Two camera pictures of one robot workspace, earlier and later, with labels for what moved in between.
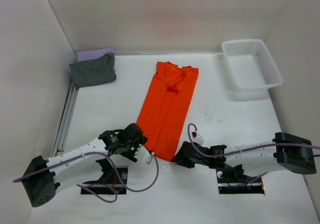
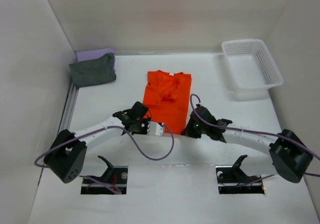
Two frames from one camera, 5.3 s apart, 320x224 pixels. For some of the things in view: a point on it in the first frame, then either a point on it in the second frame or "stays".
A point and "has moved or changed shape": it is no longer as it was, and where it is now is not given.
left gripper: [132, 155] to [145, 132]
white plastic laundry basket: [250, 69] stays
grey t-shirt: [91, 72] stays
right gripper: [180, 159] to [188, 131]
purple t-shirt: [95, 54] stays
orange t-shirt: [165, 105] has moved or changed shape
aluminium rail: [62, 136] stays
